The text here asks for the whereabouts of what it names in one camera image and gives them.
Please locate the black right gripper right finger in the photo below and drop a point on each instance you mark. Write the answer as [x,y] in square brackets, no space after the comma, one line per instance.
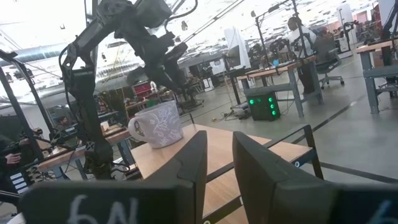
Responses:
[280,193]

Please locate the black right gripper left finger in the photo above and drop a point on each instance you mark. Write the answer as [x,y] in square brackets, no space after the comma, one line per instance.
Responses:
[124,202]

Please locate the lavender floral mug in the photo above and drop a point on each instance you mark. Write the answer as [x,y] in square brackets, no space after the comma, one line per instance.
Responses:
[158,127]

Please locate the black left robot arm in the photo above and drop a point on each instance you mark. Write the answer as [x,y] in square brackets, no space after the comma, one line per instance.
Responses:
[81,93]

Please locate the wooden shelf with black legs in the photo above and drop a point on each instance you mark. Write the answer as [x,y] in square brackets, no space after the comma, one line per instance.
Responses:
[217,146]

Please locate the red tool chest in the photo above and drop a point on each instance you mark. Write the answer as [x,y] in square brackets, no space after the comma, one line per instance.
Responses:
[142,88]

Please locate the wooden workbench with grey legs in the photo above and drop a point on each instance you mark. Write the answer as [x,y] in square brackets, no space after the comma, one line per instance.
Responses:
[280,67]
[62,158]
[373,73]

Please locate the white monitor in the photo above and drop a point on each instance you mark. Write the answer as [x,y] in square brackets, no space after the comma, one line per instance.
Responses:
[237,46]

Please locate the black computer with green lights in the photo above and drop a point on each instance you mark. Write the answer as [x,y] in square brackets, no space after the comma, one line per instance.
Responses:
[262,109]

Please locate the person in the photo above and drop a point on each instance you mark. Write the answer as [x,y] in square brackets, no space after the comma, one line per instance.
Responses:
[62,122]
[300,37]
[12,158]

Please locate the grey office chair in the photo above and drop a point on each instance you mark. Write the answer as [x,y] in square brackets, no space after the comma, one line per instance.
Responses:
[326,53]

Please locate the black rig frame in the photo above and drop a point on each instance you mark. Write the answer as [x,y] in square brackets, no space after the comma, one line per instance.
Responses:
[18,102]

